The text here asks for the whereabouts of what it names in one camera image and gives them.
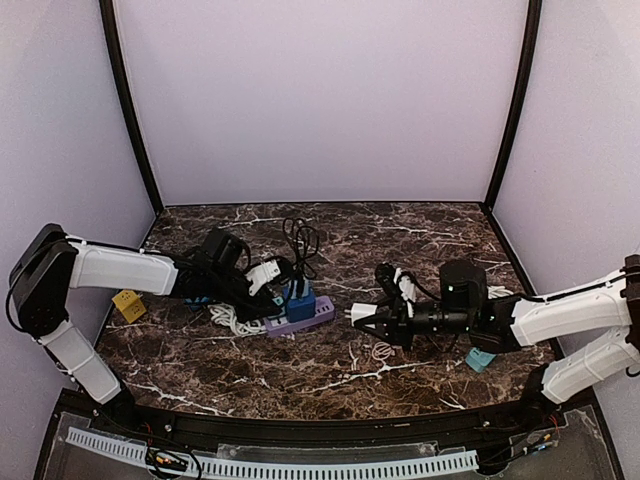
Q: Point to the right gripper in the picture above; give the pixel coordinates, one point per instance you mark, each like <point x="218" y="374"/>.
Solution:
<point x="405" y="325"/>

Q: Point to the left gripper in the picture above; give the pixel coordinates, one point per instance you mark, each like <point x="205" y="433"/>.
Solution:
<point x="248" y="298"/>

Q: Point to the purple power strip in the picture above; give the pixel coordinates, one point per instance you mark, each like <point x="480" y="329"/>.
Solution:
<point x="225" y="315"/>

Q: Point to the dark blue cube socket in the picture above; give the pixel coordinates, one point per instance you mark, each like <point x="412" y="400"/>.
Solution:
<point x="301" y="310"/>

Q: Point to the white charger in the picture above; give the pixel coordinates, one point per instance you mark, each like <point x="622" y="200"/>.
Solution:
<point x="358" y="311"/>

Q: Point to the light blue charger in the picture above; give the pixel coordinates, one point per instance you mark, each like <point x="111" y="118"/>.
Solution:
<point x="298" y="290"/>

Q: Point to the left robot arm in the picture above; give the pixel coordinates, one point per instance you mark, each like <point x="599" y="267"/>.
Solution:
<point x="57" y="269"/>

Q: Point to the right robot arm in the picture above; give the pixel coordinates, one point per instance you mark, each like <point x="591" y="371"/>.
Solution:
<point x="510" y="323"/>

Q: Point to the blue flat square adapter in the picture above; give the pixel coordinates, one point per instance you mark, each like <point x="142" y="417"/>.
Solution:
<point x="195" y="304"/>

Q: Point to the teal power strip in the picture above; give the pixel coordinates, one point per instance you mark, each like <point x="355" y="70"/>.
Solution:
<point x="477" y="359"/>

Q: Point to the yellow cube socket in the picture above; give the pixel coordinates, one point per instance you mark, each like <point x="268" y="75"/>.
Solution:
<point x="130" y="305"/>

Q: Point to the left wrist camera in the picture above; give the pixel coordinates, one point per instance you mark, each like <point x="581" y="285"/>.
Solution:
<point x="223" y="248"/>

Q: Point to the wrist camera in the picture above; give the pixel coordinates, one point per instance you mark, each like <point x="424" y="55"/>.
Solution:
<point x="464" y="291"/>
<point x="223" y="248"/>

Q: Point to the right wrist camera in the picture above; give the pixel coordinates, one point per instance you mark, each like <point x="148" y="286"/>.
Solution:
<point x="464" y="291"/>

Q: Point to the white slotted cable duct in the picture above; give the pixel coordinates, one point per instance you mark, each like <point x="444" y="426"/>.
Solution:
<point x="245" y="462"/>

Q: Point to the left black frame post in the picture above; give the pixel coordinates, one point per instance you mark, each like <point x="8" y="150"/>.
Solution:
<point x="126" y="102"/>

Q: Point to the black frame post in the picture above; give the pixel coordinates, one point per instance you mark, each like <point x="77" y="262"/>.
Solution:
<point x="126" y="102"/>
<point x="525" y="64"/>

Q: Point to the right black frame post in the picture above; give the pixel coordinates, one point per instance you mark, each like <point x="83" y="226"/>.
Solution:
<point x="525" y="64"/>

